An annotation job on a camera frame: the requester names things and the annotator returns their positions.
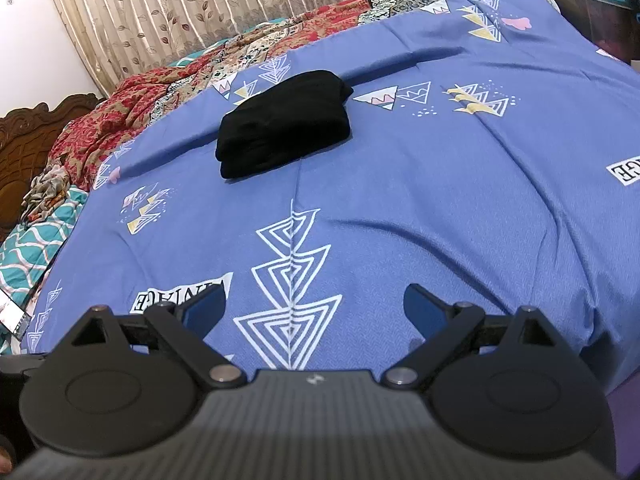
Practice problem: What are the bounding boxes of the black pants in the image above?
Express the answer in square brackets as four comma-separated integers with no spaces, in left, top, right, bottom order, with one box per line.
[216,70,354,179]

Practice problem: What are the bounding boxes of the blue printed bedsheet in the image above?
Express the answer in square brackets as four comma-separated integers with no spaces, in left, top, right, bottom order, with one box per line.
[22,0,640,396]

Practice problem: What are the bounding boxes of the carved wooden headboard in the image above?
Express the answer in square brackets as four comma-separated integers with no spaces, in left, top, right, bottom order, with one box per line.
[0,92,106,243]

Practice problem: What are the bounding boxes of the red floral patchwork blanket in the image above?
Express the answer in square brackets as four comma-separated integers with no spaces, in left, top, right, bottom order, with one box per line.
[47,0,526,191]

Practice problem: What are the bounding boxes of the beige leaf-print curtain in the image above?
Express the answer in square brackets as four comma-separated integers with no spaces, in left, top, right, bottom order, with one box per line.
[40,0,458,98]

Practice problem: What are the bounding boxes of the clear plastic storage bin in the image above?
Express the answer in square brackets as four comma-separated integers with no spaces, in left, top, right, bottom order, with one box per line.
[525,0,640,66]

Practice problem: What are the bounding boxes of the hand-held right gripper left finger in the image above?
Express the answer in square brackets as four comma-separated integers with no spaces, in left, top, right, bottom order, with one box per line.
[70,287,246,388]

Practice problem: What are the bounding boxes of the crumpled patterned scarf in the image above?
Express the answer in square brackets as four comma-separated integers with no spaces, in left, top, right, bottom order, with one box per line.
[20,162,71,223]

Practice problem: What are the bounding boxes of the screen device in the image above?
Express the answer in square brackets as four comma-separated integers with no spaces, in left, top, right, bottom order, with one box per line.
[0,287,33,341]

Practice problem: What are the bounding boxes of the teal wave-patterned quilt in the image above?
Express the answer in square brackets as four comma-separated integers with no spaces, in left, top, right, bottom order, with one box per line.
[0,185,91,321]

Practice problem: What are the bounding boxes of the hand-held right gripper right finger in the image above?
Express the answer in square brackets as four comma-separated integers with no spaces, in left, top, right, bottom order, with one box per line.
[384,283,558,390]

